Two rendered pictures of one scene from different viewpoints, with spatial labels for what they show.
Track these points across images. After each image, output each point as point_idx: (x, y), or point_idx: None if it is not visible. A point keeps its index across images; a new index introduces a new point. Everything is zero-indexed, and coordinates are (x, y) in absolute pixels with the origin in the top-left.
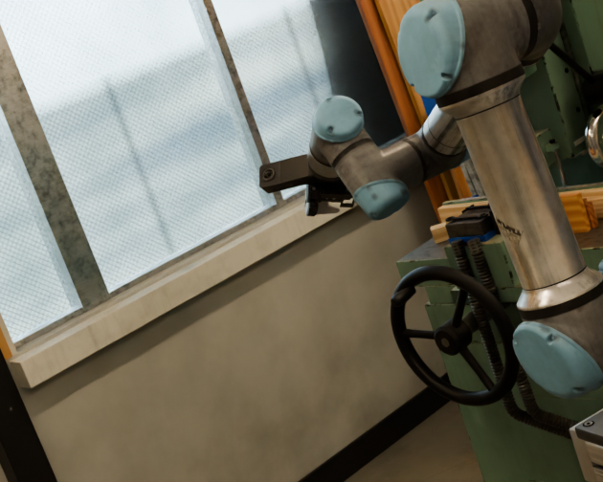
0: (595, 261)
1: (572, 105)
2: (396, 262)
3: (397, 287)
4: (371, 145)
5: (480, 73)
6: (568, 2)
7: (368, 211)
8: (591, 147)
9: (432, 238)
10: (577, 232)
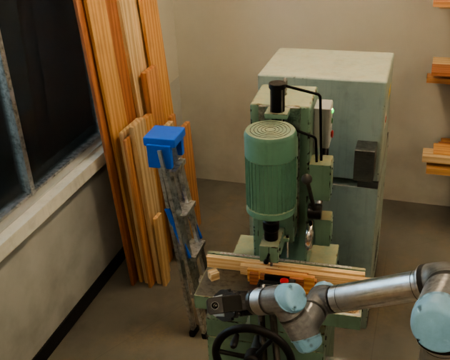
0: (327, 318)
1: (296, 216)
2: (194, 295)
3: (226, 332)
4: (306, 311)
5: None
6: (305, 163)
7: (303, 351)
8: (308, 243)
9: (204, 275)
10: (307, 294)
